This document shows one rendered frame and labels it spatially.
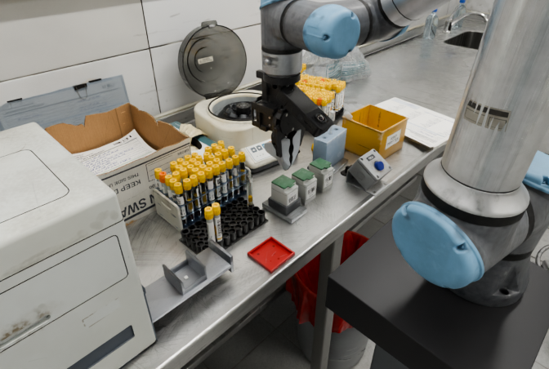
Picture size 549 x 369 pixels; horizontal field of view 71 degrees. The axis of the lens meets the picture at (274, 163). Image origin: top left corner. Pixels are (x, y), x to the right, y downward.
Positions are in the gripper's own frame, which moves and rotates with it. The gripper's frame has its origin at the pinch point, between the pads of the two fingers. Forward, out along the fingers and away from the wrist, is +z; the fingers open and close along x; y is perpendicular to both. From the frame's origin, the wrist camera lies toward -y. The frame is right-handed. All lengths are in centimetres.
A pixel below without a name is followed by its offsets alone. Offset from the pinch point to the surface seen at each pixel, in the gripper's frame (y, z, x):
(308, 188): -1.2, 8.5, -5.7
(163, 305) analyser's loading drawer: -3.2, 8.7, 35.3
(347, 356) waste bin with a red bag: -9, 89, -24
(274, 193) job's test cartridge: 2.4, 7.4, 2.0
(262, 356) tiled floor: 19, 100, -9
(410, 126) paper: -2, 11, -57
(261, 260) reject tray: -5.5, 12.6, 14.9
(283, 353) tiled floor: 14, 100, -15
